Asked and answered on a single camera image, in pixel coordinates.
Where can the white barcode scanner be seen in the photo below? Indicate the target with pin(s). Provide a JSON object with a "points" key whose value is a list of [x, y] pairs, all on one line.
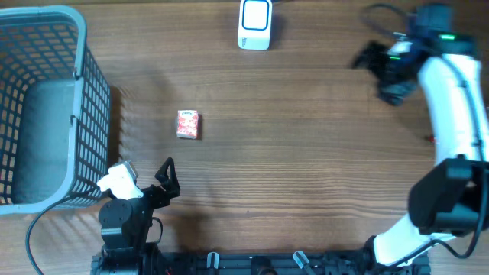
{"points": [[254, 24]]}

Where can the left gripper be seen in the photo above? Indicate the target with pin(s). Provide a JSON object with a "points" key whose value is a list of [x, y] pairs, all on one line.
{"points": [[163, 198]]}

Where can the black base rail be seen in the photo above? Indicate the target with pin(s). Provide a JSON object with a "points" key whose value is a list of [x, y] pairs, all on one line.
{"points": [[328, 263]]}

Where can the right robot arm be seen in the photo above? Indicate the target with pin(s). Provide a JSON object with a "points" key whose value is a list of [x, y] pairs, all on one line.
{"points": [[451, 200]]}

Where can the small red white carton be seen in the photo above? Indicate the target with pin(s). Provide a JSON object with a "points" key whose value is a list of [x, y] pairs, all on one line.
{"points": [[187, 124]]}

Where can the grey plastic shopping basket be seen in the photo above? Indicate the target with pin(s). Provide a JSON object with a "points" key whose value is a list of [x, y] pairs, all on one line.
{"points": [[55, 111]]}

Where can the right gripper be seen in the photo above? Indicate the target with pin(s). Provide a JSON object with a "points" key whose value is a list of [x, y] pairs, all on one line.
{"points": [[369, 50]]}

